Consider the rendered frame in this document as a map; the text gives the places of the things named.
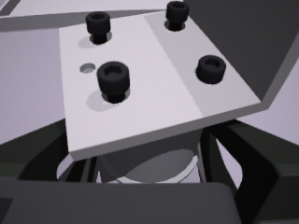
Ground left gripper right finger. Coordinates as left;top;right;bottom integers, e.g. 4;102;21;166
200;119;299;224

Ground dark grey cylinder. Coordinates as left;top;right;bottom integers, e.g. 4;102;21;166
99;128;204;183

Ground white shallow rectangular tray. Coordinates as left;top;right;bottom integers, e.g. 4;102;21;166
0;0;183;32

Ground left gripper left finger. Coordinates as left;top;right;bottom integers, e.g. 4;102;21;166
0;119;97;182

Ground light grey metal bracket plate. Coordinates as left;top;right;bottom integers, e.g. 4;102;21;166
59;0;299;161

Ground black socket head screw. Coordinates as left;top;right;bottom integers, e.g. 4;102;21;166
196;55;226;85
96;61;130;104
86;11;111;45
165;1;190;32

